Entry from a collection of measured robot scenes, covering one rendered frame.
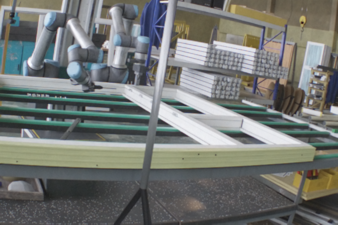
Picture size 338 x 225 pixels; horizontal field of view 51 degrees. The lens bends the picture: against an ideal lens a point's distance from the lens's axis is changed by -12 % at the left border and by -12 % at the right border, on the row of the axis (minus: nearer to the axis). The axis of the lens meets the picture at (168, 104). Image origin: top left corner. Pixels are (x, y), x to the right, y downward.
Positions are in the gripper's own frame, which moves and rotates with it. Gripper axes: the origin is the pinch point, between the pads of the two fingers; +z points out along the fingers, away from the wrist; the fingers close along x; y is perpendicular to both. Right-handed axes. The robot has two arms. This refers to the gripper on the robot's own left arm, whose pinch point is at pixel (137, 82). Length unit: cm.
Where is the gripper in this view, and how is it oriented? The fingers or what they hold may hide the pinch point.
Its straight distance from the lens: 289.2
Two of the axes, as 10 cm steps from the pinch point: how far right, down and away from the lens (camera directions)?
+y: 8.9, 0.6, 4.6
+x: -4.3, -2.2, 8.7
